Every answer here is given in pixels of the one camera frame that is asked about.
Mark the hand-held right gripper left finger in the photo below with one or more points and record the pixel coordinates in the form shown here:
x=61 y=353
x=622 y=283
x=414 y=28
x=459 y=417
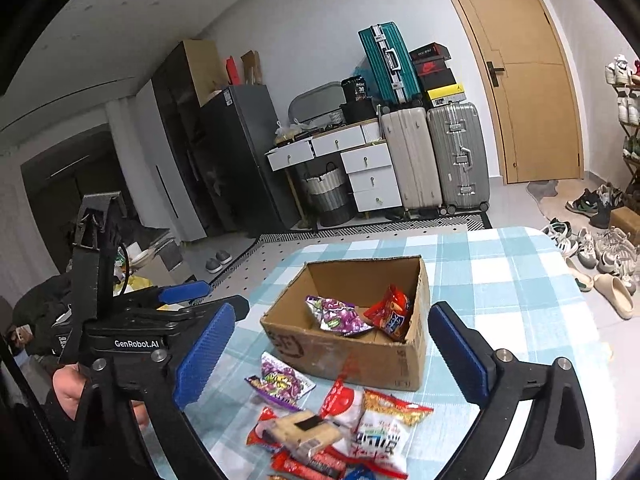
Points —
x=205 y=355

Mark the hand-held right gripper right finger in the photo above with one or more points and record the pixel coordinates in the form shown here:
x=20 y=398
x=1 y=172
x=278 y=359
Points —
x=457 y=355

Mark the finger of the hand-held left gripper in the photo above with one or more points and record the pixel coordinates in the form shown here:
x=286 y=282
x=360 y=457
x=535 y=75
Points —
x=241 y=306
x=185 y=292

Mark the purple snack packet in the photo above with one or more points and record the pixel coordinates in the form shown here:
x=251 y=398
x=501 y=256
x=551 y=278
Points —
x=280 y=377
x=340 y=317

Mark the white and orange snack packet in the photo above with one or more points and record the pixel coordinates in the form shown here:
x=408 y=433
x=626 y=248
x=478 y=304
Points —
x=382 y=435

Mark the brown cardboard box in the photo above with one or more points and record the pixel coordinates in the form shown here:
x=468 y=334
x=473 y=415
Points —
x=345 y=355

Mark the beige biscuit packet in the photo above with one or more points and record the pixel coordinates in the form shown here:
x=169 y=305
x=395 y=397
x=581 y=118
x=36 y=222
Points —
x=292 y=427

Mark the red and white snack packet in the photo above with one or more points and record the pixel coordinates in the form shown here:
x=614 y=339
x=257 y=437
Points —
x=342 y=405

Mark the person's left hand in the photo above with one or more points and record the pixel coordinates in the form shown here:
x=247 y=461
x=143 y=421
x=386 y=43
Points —
x=67 y=387

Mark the pair of grey slippers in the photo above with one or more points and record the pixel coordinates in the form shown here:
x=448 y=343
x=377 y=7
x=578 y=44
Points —
x=219 y=262

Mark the white bowl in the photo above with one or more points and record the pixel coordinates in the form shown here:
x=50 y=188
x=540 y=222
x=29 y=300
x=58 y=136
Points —
x=137 y=256

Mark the red snack packet blue label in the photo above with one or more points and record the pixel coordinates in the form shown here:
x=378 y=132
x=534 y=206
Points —
x=390 y=312

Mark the dark cloth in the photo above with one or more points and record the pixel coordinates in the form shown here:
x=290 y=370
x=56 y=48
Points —
x=42 y=310

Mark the patterned floor mat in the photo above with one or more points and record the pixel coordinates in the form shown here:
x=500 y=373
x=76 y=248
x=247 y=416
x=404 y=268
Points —
x=350 y=227

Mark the grey and white laundry basket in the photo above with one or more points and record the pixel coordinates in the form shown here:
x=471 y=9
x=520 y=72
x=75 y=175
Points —
x=330 y=195

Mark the dark grey refrigerator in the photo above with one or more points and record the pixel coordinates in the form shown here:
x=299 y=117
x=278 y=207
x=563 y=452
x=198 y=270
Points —
x=240 y=160

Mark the pair of beige slides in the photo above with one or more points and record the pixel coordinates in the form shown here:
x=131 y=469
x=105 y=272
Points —
x=610 y=290

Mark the scattered sneakers group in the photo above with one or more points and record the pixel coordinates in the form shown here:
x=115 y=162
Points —
x=595 y=240

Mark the white drawer cabinet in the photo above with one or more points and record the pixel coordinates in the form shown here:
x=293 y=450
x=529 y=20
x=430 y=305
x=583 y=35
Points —
x=370 y=180

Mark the clear plastic bag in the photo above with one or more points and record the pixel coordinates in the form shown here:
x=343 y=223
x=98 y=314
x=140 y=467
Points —
x=292 y=132

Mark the dark wardrobe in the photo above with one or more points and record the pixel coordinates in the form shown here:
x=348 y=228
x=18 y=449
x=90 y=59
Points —
x=180 y=110

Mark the silver suitcase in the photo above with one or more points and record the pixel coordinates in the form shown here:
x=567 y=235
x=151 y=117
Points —
x=457 y=155

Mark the beige suitcase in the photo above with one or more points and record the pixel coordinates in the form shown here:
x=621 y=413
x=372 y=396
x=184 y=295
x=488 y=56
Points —
x=410 y=160

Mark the small cardboard box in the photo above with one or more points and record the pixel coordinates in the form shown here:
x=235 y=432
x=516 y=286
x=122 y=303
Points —
x=627 y=225

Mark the grey oval tray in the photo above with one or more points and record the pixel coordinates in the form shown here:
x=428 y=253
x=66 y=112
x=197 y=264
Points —
x=315 y=102

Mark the red paper bag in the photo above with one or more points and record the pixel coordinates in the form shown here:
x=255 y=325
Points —
x=233 y=71

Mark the black storage box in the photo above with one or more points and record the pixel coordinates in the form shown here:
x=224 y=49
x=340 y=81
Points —
x=357 y=111

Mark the brown paper bag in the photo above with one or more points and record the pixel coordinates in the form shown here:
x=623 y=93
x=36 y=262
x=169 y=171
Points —
x=251 y=67

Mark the wooden door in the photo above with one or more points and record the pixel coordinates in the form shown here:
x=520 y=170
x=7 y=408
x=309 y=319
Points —
x=530 y=110

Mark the yellow and black shoe box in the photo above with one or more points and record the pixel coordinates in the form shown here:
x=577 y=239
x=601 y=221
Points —
x=446 y=96

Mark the wooden shoe rack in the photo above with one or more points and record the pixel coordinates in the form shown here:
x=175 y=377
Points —
x=631 y=160

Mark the large black shoe box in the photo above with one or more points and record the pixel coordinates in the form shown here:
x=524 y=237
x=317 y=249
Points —
x=440 y=80

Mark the teal suitcase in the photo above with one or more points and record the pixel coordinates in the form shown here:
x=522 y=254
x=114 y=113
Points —
x=387 y=62

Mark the red and black shoe box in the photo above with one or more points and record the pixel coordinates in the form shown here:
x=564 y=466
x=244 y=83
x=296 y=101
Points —
x=431 y=66

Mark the shoe rack with shoes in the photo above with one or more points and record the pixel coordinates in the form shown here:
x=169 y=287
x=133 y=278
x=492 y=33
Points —
x=620 y=72

